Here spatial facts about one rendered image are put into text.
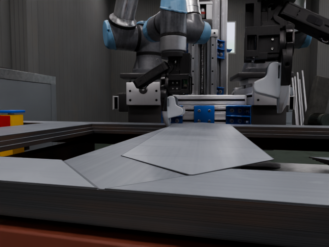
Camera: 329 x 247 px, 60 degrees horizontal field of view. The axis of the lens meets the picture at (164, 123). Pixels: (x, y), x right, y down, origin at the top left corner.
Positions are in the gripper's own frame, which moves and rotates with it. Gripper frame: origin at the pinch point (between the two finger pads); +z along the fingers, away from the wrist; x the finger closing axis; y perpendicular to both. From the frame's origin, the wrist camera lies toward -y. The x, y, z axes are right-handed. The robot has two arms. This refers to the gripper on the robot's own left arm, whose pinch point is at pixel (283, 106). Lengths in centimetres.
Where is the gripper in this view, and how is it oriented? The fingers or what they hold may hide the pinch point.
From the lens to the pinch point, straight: 56.6
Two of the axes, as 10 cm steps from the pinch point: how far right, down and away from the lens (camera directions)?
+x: -2.5, 0.6, -9.7
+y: -9.7, -0.2, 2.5
